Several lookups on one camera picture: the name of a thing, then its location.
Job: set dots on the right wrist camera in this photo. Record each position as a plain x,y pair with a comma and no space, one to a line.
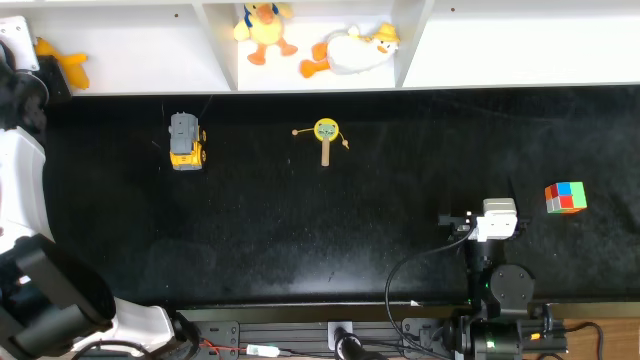
496,220

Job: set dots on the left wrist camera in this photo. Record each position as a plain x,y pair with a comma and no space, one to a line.
17,42

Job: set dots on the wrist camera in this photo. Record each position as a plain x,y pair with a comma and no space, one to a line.
17,42
496,220

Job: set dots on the yellow rubber duck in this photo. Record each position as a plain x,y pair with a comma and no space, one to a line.
75,72

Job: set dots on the grey and yellow toy truck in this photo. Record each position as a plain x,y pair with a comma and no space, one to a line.
182,135

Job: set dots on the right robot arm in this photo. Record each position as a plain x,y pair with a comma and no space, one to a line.
510,287

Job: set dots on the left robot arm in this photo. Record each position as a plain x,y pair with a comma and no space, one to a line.
20,185

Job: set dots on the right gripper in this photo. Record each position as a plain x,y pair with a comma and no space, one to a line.
455,224

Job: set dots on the white plush duck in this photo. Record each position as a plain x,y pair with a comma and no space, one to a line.
355,52

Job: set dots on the yellow plush duck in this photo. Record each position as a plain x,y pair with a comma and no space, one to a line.
265,30

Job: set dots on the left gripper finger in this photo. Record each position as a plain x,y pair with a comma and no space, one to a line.
55,80

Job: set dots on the white shelf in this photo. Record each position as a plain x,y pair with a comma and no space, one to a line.
125,60

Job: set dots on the mounting rail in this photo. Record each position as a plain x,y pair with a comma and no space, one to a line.
300,340

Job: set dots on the yellow wooden rattle drum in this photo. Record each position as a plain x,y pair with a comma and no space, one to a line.
326,131

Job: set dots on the many-coloured puzzle cube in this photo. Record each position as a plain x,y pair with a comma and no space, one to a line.
565,197

